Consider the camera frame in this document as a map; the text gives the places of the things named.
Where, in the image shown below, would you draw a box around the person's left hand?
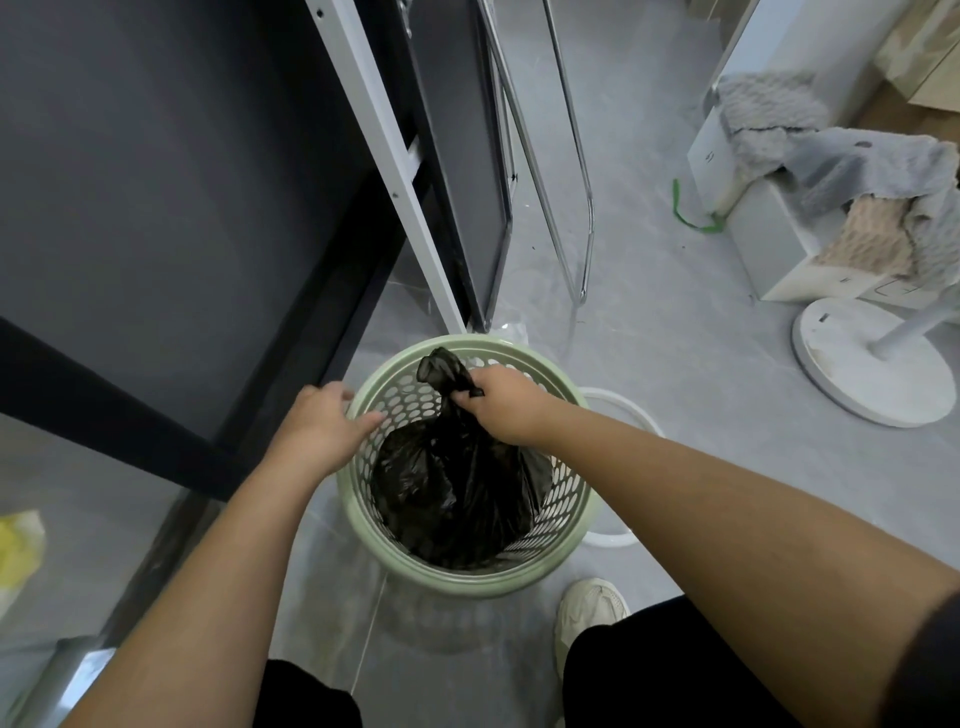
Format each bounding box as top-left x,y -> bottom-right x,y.
264,381 -> 390,480

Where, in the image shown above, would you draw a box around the white sneaker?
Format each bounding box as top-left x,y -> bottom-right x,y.
553,578 -> 630,682

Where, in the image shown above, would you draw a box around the wooden cabinet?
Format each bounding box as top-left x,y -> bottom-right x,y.
855,0 -> 960,144

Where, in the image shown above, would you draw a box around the black garbage bag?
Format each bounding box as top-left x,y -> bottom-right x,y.
369,346 -> 555,569

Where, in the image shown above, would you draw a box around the person's left forearm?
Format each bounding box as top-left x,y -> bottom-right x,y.
63,448 -> 342,728

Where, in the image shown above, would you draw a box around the white round fan base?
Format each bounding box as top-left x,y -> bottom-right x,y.
791,297 -> 960,429

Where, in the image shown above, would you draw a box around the person's right hand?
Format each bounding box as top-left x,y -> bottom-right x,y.
450,365 -> 570,449

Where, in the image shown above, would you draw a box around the grey fluffy cloth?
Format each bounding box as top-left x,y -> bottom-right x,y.
716,72 -> 960,290

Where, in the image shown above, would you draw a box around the yellow plastic bag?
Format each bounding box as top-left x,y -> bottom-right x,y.
0,510 -> 47,620

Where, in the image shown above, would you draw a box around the white cardboard box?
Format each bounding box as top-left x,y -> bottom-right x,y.
686,112 -> 960,310

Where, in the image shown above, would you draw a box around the beige knitted cloth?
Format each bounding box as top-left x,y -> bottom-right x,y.
816,195 -> 918,277

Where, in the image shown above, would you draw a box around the chrome tube frame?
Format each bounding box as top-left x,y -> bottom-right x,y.
477,0 -> 596,305

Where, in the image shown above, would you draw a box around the person's right forearm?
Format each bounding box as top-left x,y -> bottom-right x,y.
531,401 -> 960,728

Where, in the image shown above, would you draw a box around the white metal desk leg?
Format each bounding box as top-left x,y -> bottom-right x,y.
306,0 -> 469,336

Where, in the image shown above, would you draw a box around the green perforated waste basket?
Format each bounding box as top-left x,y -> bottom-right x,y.
335,334 -> 598,599

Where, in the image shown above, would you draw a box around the green strap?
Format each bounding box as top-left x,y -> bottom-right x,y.
671,178 -> 727,234

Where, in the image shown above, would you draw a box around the dark grey desk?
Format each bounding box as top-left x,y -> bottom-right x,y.
0,0 -> 421,502

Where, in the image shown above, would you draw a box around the white ring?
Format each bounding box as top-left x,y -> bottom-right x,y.
579,387 -> 666,548

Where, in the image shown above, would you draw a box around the white tall appliance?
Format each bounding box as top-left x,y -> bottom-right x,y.
686,0 -> 918,219

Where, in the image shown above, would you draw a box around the black flat panel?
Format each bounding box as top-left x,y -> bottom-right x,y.
405,0 -> 514,331

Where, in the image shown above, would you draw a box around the black trousers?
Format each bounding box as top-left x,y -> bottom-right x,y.
252,594 -> 804,728

